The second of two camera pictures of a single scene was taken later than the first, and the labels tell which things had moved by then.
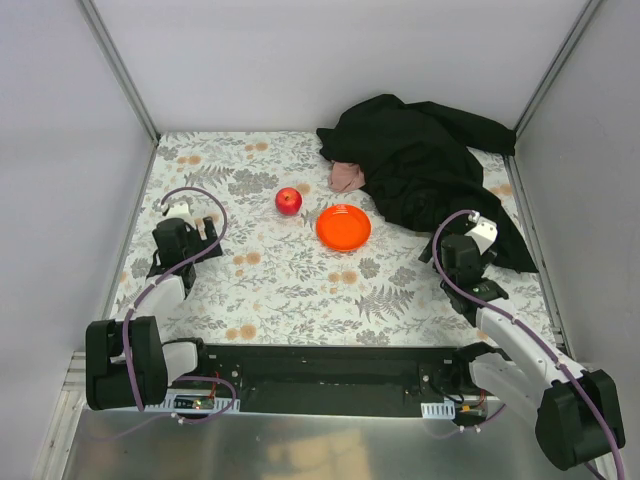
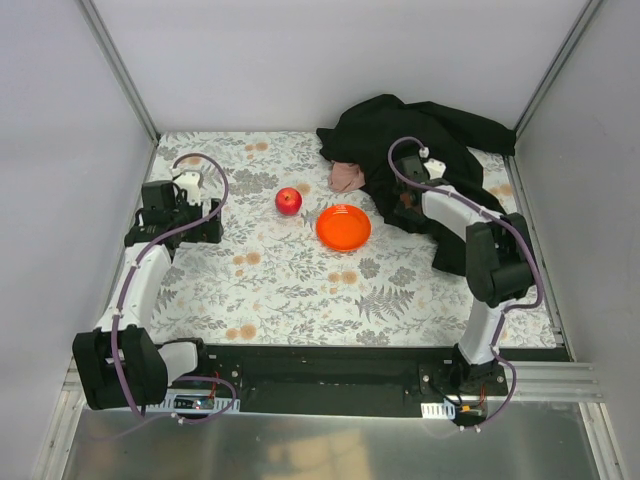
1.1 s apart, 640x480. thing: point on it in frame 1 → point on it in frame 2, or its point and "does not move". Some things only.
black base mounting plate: [337, 381] does not move
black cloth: [418, 157] does not move
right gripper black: [431, 251] → [403, 201]
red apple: [288, 201] does not move
